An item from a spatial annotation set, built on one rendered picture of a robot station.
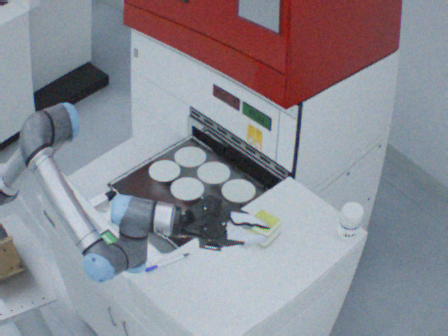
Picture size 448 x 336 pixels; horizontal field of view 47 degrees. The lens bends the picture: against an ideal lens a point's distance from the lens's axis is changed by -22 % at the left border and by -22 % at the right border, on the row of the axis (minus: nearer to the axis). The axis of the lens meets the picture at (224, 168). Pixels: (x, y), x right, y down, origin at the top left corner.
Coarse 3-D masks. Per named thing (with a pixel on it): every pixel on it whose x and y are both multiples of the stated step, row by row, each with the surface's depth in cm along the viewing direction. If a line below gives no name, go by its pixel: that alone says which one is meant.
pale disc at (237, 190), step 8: (224, 184) 197; (232, 184) 198; (240, 184) 198; (248, 184) 198; (224, 192) 195; (232, 192) 195; (240, 192) 195; (248, 192) 195; (232, 200) 192; (240, 200) 192
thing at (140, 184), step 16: (192, 144) 211; (208, 160) 206; (224, 160) 206; (128, 176) 199; (144, 176) 199; (192, 176) 200; (240, 176) 200; (128, 192) 193; (144, 192) 194; (160, 192) 194; (208, 192) 195; (256, 192) 195; (240, 208) 190; (176, 240) 179
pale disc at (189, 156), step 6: (180, 150) 209; (186, 150) 209; (192, 150) 209; (198, 150) 209; (180, 156) 207; (186, 156) 207; (192, 156) 207; (198, 156) 207; (204, 156) 207; (180, 162) 204; (186, 162) 204; (192, 162) 205; (198, 162) 205
